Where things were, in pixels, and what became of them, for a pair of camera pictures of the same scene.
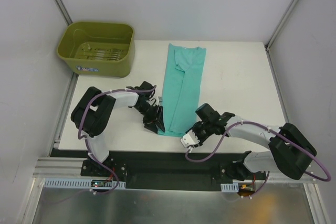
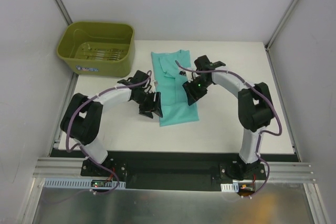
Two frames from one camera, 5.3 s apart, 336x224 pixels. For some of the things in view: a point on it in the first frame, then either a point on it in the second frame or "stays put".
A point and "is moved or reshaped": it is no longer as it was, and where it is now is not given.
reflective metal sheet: [272, 203] stays put
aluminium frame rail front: [56, 168] stays put
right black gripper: [199, 132] -> [195, 91]
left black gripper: [153, 117] -> [149, 103]
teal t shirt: [182, 82] is moved or reshaped
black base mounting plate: [177, 170] stays put
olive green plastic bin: [98, 49] stays put
